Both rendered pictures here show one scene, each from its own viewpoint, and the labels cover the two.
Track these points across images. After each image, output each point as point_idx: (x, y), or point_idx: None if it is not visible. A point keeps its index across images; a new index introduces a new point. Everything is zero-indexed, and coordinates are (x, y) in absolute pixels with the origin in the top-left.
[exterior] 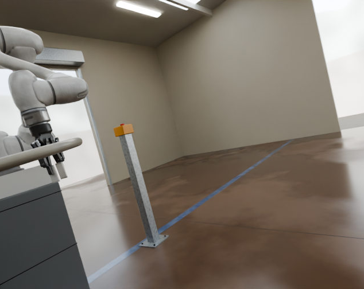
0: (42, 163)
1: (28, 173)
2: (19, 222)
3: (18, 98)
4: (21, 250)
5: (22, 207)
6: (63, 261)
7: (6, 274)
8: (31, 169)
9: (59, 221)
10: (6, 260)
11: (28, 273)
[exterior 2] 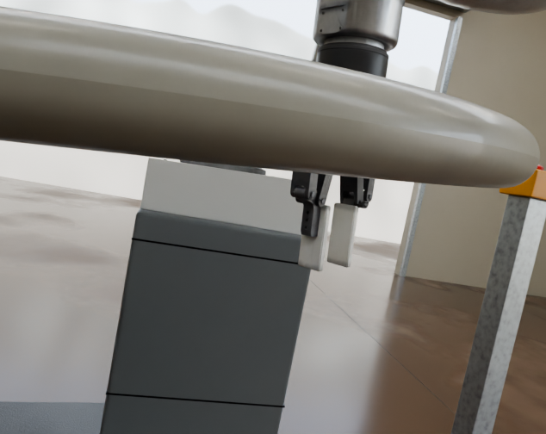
0: (300, 184)
1: (267, 188)
2: (199, 288)
3: None
4: (176, 350)
5: (220, 259)
6: (238, 427)
7: (128, 381)
8: (277, 182)
9: (274, 333)
10: (141, 353)
11: (166, 407)
